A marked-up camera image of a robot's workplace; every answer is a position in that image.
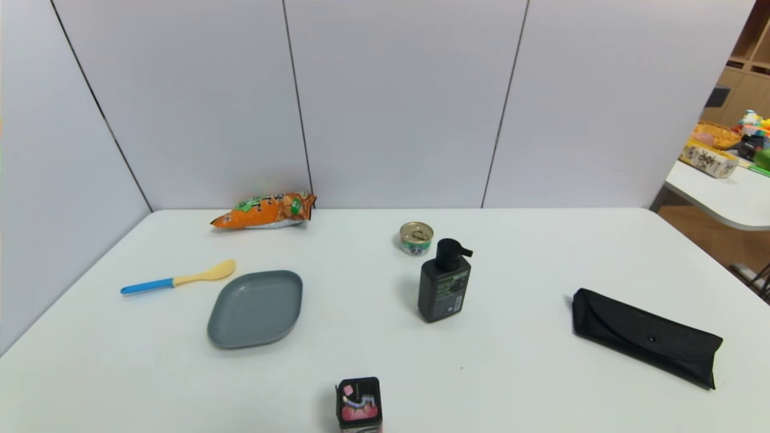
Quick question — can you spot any small black box pink print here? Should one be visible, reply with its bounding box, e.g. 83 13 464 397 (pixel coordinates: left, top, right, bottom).
336 377 383 433

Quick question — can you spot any grey plastic dish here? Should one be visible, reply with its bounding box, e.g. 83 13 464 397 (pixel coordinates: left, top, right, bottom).
207 270 303 349

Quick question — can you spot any black object on side table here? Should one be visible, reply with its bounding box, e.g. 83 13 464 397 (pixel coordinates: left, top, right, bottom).
731 134 766 161

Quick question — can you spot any small tin can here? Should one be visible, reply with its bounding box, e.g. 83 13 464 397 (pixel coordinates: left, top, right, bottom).
399 221 434 256

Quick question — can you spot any black pump bottle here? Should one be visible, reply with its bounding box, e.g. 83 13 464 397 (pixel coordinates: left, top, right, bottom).
417 238 474 324

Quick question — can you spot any orange snack bag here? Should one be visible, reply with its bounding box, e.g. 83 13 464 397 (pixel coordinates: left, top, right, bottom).
211 191 317 230

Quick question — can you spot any black glasses case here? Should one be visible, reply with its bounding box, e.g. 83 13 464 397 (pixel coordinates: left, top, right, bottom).
571 288 724 390

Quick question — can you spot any printed carton box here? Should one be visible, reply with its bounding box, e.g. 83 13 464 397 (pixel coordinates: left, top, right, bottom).
680 140 739 179

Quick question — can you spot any white side table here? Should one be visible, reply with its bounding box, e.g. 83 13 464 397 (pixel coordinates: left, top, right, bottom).
665 158 770 232

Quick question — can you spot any woven basket with snacks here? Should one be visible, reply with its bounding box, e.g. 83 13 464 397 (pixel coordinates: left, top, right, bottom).
692 120 742 150

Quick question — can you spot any chair base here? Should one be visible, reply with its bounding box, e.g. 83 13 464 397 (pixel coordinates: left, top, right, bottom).
730 262 770 301

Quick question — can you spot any colourful toy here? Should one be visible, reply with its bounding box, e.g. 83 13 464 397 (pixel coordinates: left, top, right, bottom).
739 109 770 138

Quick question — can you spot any wooden shelf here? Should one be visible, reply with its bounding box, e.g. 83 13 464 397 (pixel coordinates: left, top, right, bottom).
701 0 770 128

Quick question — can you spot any yellow spoon with blue handle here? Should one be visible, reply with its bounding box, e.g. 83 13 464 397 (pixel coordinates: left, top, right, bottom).
120 259 236 295

